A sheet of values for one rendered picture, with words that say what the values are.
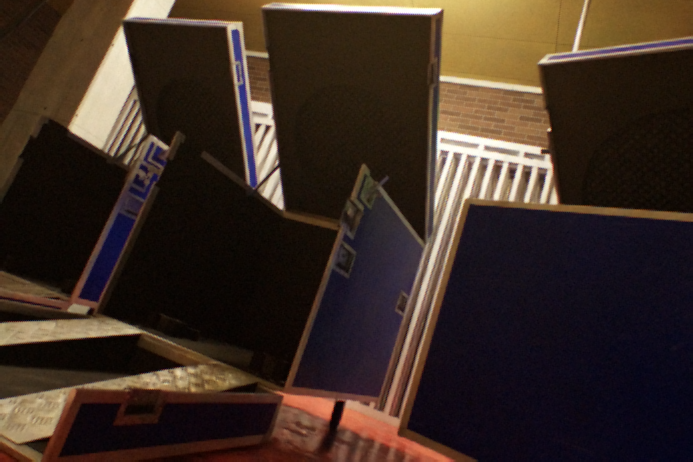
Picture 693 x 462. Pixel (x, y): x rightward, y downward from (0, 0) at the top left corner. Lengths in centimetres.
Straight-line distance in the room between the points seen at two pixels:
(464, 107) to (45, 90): 368
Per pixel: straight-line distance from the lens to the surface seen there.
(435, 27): 234
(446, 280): 177
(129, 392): 119
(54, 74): 474
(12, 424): 127
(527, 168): 392
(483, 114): 542
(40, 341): 180
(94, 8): 490
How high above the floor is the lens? 36
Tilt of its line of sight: 15 degrees up
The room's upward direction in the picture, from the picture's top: 19 degrees clockwise
